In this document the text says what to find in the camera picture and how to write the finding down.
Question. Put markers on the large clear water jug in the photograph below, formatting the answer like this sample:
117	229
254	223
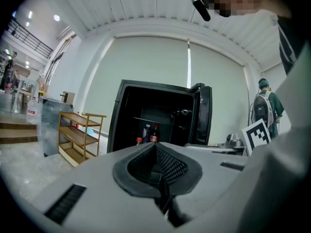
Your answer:
32	111

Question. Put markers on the person's black printed shirt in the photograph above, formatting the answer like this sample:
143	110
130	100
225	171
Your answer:
289	40

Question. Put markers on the orange cap drink bottle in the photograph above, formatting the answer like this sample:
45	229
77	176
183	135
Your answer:
138	141

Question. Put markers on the blue label drink bottle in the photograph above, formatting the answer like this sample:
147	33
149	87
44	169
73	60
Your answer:
146	132

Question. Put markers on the cardboard box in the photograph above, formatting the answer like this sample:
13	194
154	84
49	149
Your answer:
69	98

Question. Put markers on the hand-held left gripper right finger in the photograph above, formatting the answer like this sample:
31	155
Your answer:
209	176

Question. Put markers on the black head-worn camera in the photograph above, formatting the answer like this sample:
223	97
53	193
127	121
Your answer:
201	7

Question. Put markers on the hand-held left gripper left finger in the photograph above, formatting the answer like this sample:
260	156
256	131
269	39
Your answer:
97	190

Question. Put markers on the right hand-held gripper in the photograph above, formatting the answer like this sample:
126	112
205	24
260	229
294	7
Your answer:
257	136

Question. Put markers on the red-capped dark bottle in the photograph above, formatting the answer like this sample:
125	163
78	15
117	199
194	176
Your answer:
154	135

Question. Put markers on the black railing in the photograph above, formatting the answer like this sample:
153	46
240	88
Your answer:
31	39

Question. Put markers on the white table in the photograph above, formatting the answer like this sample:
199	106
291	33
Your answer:
25	88

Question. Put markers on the grey metal cabinet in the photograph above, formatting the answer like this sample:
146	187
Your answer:
51	130

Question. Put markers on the grey roller blind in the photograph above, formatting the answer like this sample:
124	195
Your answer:
216	81
145	62

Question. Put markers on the wooden shelf cart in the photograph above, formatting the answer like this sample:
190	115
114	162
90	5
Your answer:
80	132

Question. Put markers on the wooden steps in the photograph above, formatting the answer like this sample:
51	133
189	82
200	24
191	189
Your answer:
17	132

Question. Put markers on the black mini fridge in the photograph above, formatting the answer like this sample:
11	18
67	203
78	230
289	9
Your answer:
206	115

